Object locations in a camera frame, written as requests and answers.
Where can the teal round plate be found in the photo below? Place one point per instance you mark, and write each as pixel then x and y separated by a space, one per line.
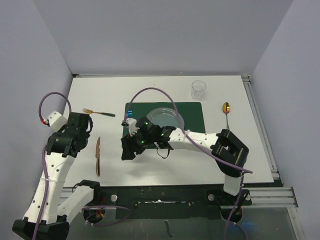
pixel 164 116

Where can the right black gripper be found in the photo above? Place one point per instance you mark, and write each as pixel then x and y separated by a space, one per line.
pixel 131 146

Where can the gold fork green handle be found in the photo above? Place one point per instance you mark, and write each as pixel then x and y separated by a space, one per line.
pixel 88 111

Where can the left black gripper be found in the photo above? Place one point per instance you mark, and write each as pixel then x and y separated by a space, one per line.
pixel 62 130

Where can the blue plastic spoon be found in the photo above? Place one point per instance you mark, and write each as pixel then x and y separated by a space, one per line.
pixel 129 113

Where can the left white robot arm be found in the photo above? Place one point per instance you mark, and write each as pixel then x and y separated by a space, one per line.
pixel 47 218

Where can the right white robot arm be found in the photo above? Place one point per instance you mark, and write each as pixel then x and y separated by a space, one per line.
pixel 229 152

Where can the copper knife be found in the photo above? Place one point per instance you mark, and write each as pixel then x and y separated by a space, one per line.
pixel 97 156

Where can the clear plastic cup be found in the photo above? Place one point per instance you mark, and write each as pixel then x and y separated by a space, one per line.
pixel 198 88

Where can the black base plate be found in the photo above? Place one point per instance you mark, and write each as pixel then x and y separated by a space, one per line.
pixel 166 202

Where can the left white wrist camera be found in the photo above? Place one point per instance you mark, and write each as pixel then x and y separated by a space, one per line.
pixel 55 121

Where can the gold iridescent spoon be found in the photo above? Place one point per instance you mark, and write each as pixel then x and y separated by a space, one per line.
pixel 226 110

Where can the dark green placemat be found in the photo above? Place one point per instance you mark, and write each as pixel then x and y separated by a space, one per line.
pixel 191 112

